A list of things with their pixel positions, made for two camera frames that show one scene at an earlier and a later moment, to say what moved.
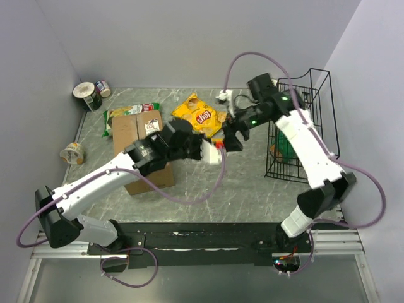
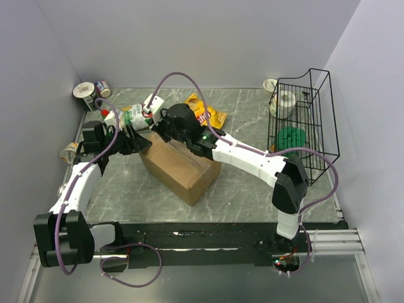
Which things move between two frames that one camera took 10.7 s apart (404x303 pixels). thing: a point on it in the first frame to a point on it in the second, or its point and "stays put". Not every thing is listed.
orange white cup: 73,153 stays put
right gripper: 230,127 to 163,118
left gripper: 197,137 to 135,143
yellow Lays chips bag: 202,116 stays put
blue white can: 102,87 stays put
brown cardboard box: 128,129 to 178,170
